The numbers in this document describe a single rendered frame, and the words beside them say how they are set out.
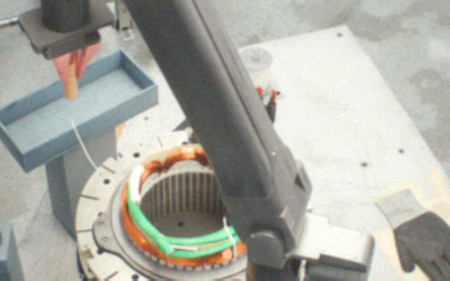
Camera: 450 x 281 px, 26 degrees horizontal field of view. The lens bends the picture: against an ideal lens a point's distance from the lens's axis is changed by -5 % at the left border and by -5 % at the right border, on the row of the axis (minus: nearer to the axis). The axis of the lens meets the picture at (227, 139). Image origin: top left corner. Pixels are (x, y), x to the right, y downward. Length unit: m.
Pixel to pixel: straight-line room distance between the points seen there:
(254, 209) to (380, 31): 2.48
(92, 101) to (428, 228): 0.62
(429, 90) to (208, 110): 2.39
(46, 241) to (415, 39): 1.90
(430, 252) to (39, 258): 0.67
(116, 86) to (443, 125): 1.63
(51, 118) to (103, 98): 0.09
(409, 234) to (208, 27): 1.03
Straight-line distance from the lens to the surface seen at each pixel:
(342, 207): 1.80
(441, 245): 1.75
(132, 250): 1.32
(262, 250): 0.95
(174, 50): 0.79
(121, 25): 3.29
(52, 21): 1.13
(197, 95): 0.82
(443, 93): 3.19
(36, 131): 1.58
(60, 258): 1.72
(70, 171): 1.61
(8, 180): 2.89
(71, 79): 1.22
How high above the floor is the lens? 2.16
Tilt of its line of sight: 47 degrees down
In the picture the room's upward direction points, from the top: 2 degrees clockwise
